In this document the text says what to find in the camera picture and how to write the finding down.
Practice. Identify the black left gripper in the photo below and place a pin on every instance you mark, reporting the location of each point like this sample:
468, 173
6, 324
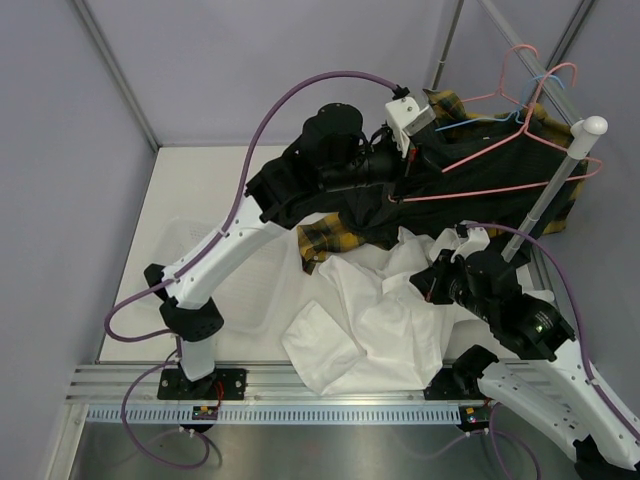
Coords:
404, 168

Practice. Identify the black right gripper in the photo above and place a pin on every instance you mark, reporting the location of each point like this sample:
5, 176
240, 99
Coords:
430, 281

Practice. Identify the white shirt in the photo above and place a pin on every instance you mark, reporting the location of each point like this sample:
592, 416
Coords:
379, 318

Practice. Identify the dark green striped shirt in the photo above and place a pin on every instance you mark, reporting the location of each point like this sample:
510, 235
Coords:
475, 190

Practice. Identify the pink wire hanger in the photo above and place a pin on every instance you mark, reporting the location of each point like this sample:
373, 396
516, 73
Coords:
476, 155
500, 92

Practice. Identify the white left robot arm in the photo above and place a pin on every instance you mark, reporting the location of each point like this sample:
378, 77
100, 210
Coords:
331, 155

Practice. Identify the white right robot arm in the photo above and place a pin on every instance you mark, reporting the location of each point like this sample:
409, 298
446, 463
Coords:
592, 429

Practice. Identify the yellow plaid shirt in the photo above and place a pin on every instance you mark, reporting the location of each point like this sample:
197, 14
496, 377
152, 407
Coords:
330, 235

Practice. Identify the white plastic basket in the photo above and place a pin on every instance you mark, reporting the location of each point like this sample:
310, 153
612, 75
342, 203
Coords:
245, 297

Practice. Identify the grey clothes rack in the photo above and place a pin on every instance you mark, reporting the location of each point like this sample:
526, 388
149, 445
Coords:
586, 132

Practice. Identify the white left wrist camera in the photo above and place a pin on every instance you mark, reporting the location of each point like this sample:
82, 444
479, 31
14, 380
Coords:
408, 116

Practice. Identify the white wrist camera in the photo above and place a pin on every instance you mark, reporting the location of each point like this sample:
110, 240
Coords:
408, 116
462, 240

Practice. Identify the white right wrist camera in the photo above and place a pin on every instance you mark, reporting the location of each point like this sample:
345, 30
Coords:
462, 240

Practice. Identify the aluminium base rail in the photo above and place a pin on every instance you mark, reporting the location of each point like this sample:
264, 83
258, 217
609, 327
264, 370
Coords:
262, 381

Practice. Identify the white slotted cable duct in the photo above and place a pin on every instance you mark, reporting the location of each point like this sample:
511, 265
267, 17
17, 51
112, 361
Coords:
279, 415

